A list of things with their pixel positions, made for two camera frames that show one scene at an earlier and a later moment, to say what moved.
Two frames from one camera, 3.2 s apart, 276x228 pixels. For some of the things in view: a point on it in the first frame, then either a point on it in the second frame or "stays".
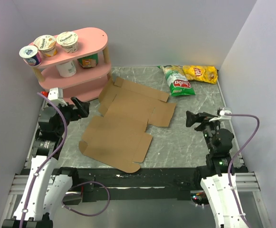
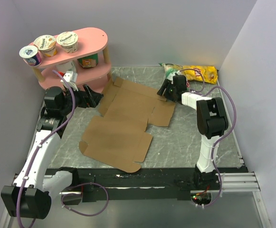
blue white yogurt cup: [31, 55] stays
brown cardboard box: [118, 137] stays
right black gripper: [203, 117] to [166, 84]
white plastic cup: [67, 69] stays
